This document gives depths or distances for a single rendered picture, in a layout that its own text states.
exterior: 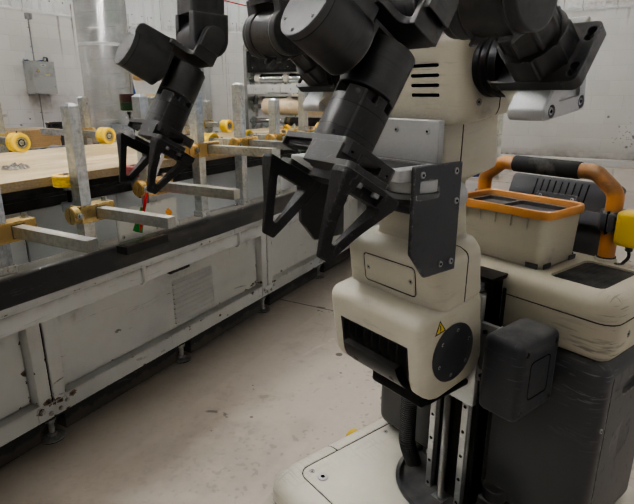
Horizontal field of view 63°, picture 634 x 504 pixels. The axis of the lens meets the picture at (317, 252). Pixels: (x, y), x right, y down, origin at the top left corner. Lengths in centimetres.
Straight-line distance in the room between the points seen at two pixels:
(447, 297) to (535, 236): 29
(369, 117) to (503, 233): 67
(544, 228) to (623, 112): 878
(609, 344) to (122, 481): 141
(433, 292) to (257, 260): 196
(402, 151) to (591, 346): 48
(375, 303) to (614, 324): 40
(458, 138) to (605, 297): 38
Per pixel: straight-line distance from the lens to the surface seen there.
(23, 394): 197
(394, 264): 87
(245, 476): 177
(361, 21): 47
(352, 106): 47
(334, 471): 133
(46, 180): 175
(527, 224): 107
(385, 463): 137
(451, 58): 77
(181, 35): 90
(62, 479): 191
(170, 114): 84
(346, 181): 41
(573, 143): 986
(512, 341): 91
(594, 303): 100
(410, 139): 79
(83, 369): 208
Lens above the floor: 114
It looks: 17 degrees down
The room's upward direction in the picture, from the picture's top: straight up
